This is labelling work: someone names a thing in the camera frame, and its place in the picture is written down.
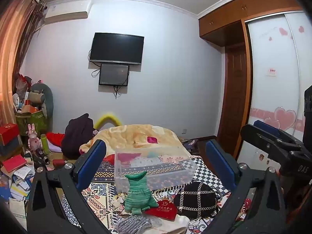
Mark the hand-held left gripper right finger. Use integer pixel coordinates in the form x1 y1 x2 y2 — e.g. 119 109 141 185
199 139 287 234

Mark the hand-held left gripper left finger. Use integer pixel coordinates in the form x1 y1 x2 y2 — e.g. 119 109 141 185
26 139 115 234

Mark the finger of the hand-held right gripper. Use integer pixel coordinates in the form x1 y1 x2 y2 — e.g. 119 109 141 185
253 120 304 147
240 124 303 157

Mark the black white-checked knit hat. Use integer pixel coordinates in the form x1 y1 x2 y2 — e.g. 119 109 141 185
174 182 223 219

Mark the floral fabric scrunchie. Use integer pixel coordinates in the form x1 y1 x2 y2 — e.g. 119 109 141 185
111 192 127 212

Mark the green knitted garment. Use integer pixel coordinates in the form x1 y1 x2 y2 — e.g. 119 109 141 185
124 171 159 215

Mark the clear plastic storage box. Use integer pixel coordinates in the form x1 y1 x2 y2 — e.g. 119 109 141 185
114 145 198 194

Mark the red fabric pouch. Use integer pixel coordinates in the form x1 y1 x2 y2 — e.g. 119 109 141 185
144 199 177 222

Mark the grey knitted cloth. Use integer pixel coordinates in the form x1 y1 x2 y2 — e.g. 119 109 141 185
114 214 153 234

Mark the white cloth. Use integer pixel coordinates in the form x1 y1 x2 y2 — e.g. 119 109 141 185
152 214 191 234

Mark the white stickered appliance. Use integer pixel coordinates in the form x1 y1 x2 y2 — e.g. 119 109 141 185
257 152 271 167

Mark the black jacket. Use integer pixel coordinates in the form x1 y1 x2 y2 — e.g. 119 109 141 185
61 113 96 159

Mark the grey backpack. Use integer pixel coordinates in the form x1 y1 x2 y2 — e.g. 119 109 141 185
180 138 199 154

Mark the patterned bed sheet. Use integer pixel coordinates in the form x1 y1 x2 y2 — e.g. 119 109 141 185
61 155 252 234

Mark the white heart-print sliding door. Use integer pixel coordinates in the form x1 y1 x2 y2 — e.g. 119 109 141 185
238 11 312 173

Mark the lilac cloth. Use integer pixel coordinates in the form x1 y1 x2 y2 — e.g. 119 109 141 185
47 142 63 153

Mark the beige fleece blanket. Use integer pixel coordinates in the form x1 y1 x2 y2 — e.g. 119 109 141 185
79 124 190 162

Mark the yellow foam tube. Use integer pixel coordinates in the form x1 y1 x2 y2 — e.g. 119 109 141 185
94 112 122 131

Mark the red cloth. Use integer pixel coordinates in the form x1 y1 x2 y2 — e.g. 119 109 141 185
46 132 66 143

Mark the brown wooden door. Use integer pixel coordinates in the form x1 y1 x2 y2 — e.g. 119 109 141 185
217 43 248 150

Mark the black flashlight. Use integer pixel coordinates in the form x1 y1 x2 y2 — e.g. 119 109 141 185
34 148 51 167

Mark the green cylindrical tube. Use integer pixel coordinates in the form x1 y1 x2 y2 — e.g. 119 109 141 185
40 134 51 155

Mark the pink rabbit figurine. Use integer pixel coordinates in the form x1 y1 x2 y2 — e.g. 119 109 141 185
27 124 40 152

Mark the green shopping bag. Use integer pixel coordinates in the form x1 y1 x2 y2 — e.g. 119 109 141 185
15 109 48 136

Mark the red book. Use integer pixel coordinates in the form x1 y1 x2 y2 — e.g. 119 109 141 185
2 155 28 174

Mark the pile of papers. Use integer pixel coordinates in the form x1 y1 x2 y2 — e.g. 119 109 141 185
0 166 35 225

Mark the grey plush toy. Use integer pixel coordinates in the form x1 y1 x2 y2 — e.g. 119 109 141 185
30 83 54 120

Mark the dark grey box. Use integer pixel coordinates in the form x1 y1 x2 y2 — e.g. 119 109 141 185
0 136 23 157

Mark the red gift box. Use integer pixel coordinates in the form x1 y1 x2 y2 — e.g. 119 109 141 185
0 123 20 146

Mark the orange curtain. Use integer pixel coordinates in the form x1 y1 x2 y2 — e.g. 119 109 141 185
0 0 37 129

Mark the brown fringed curtain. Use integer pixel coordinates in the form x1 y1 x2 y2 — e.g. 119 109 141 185
15 2 47 78

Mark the white air conditioner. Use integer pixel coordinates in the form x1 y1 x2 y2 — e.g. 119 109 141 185
44 0 92 25

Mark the small black wall monitor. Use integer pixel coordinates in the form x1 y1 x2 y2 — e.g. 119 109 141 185
99 63 130 87

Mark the black wall television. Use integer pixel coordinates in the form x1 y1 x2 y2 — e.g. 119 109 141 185
89 32 145 66

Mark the wooden wardrobe frame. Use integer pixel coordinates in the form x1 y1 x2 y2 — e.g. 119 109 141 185
198 0 308 158

